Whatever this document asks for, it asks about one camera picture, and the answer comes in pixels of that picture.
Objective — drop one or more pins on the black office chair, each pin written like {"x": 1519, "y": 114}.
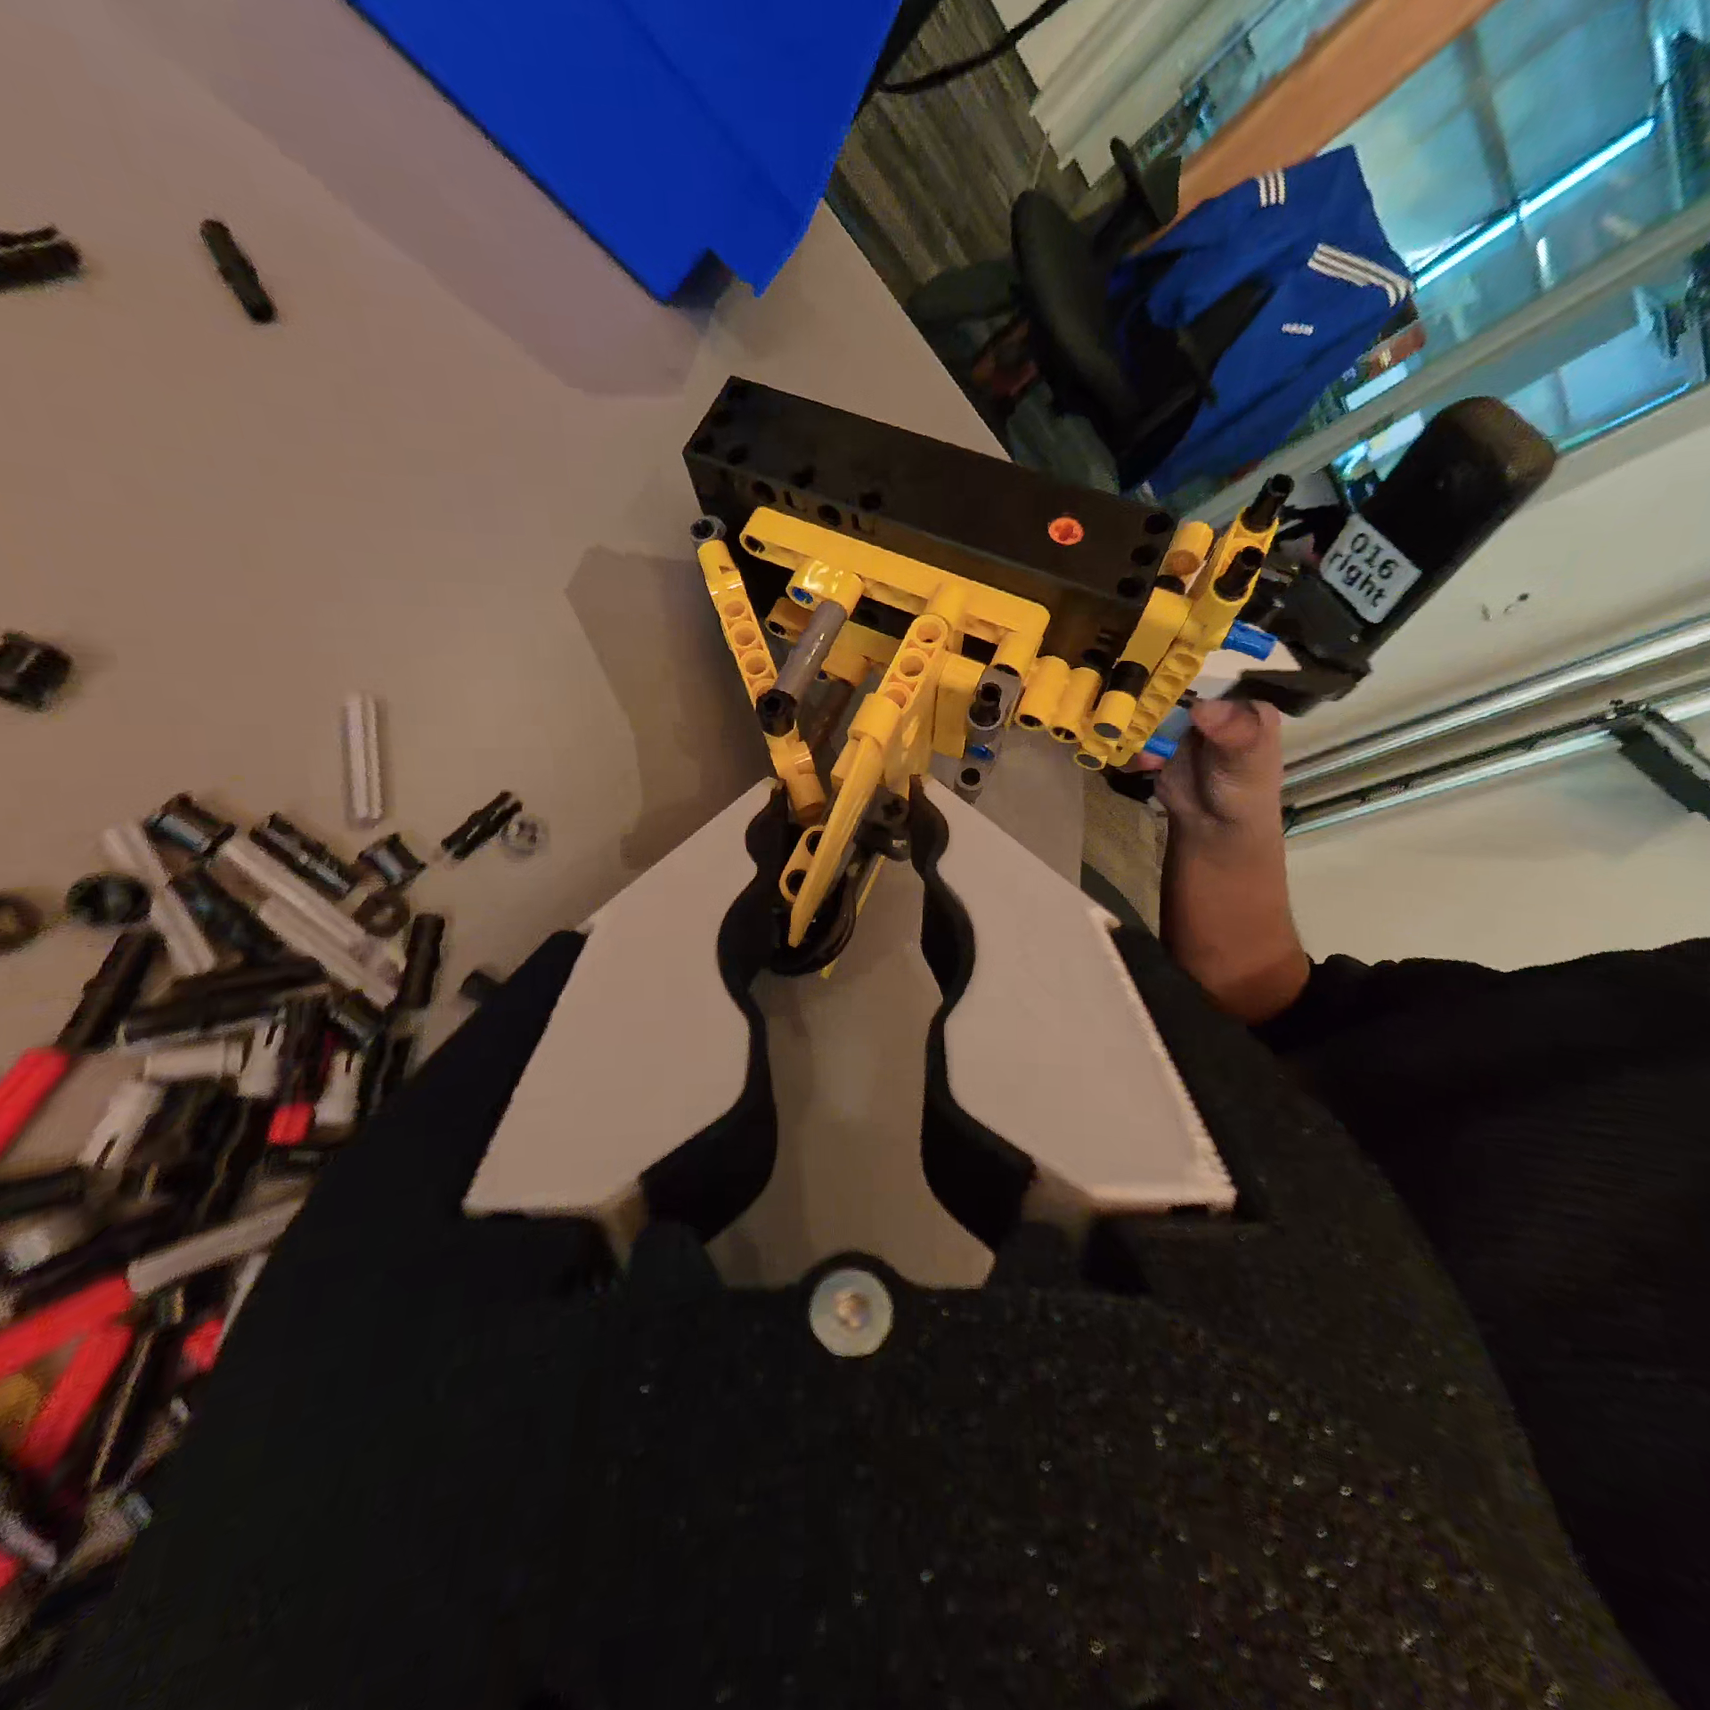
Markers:
{"x": 1070, "y": 307}

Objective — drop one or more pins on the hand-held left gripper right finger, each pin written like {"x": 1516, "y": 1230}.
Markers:
{"x": 1082, "y": 1070}

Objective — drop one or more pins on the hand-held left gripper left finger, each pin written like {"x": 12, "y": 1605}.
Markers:
{"x": 626, "y": 1045}

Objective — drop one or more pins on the black toy connector pin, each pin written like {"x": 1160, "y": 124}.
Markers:
{"x": 32, "y": 672}
{"x": 239, "y": 272}
{"x": 39, "y": 257}

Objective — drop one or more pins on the yellow toy brick model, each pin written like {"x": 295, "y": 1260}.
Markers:
{"x": 935, "y": 507}

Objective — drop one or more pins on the pile of toy brick parts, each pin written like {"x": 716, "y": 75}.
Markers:
{"x": 201, "y": 1012}

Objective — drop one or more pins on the metal door rail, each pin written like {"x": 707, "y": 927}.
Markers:
{"x": 1496, "y": 722}

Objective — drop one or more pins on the blue plastic bin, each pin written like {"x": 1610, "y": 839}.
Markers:
{"x": 642, "y": 120}

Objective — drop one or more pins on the blue striped jacket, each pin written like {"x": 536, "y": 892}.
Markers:
{"x": 1282, "y": 307}

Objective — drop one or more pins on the person's right hand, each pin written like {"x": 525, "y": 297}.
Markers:
{"x": 1222, "y": 829}

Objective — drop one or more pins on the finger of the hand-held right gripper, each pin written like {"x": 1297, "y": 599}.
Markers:
{"x": 1250, "y": 680}

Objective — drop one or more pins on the person's right forearm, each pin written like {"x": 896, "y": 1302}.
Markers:
{"x": 1496, "y": 1070}

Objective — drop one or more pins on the white toy axle piece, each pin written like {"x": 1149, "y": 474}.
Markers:
{"x": 364, "y": 755}

